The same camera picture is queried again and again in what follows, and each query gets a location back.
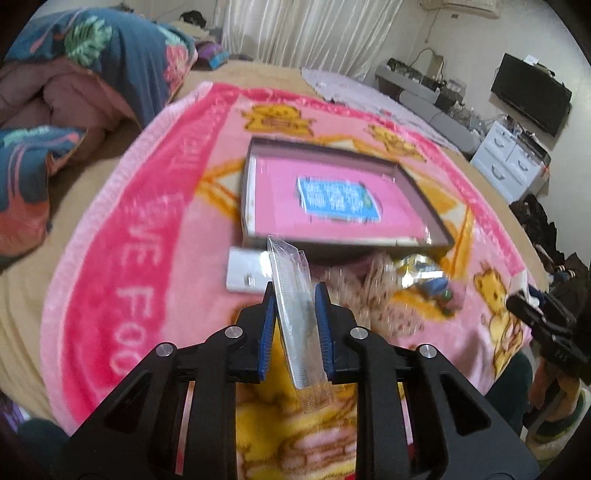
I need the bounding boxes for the clear bag yellow hair ties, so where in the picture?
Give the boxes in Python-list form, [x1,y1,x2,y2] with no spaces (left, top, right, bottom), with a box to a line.
[393,252,456,296]

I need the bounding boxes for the white drawer cabinet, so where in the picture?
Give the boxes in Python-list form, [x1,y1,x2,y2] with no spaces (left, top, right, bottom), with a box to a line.
[470,121,550,204]

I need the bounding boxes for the dark clothes pile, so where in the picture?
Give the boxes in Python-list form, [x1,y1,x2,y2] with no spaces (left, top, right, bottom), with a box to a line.
[510,194,590,305]

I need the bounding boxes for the pink cartoon bear blanket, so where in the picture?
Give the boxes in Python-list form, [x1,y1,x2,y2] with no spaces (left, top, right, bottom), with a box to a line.
[41,82,530,479]

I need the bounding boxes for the white earring card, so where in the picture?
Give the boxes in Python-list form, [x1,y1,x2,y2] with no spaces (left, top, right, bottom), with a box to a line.
[225,247,273,294]

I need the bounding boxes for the clear plastic packet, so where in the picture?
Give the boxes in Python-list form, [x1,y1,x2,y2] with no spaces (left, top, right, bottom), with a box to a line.
[267,236,332,413]

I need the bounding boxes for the grey dressing table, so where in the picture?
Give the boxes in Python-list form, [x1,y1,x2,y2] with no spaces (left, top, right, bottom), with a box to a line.
[375,59,481,159]

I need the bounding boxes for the shallow cardboard box tray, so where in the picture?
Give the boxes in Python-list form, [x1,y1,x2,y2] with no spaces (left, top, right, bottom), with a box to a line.
[240,137,455,264]

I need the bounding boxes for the lilac bed sheet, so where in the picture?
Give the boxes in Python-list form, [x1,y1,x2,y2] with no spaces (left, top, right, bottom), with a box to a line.
[301,68,459,152]

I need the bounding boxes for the white sheer curtain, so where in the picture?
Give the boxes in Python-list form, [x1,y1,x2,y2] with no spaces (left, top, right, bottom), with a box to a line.
[214,0,402,81]

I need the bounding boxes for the blue floral quilt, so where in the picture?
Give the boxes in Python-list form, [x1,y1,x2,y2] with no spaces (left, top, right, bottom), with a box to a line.
[1,7,198,263]

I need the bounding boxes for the black flat screen television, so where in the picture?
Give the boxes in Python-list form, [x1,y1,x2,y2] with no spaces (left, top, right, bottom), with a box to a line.
[491,53,572,137]

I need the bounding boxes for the sheer dotted bow hair clip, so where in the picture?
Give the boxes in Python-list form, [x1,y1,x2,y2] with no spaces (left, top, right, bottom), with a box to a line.
[320,253,425,343]

